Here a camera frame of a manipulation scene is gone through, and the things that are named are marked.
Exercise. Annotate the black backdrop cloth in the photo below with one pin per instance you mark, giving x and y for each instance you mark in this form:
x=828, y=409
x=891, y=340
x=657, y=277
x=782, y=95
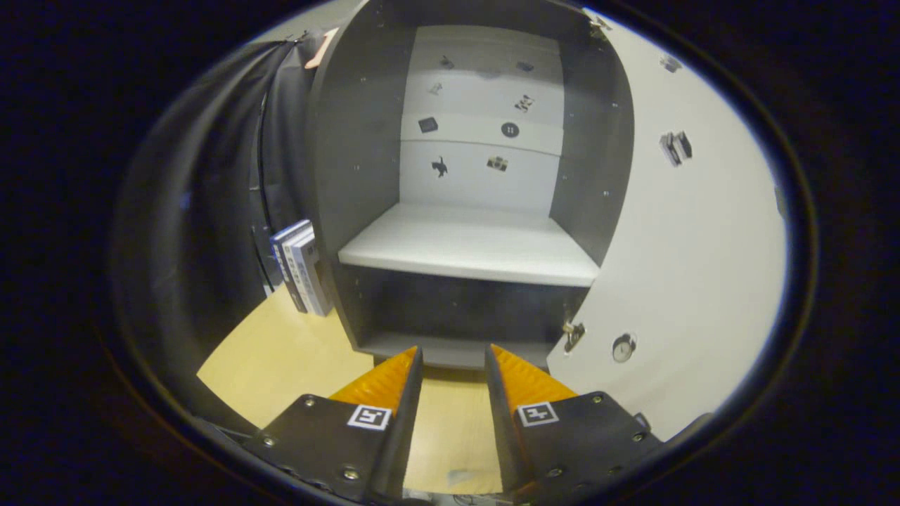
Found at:
x=197, y=211

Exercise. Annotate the white cabinet shelf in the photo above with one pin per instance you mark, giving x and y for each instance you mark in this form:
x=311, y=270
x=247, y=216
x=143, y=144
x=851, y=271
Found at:
x=464, y=242

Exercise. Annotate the metal door hinge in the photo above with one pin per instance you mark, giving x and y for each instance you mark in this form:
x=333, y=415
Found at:
x=573, y=336

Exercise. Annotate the grey cabinet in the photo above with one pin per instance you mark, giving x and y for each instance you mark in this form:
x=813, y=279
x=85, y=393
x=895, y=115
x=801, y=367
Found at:
x=358, y=176

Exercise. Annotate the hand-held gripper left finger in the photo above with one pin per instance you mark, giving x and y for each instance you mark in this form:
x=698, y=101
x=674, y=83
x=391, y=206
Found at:
x=397, y=436

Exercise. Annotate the white cabinet door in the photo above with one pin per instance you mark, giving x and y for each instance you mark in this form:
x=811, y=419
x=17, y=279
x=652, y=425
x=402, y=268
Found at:
x=689, y=246

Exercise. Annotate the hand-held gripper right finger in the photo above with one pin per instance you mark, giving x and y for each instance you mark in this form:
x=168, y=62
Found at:
x=506, y=443

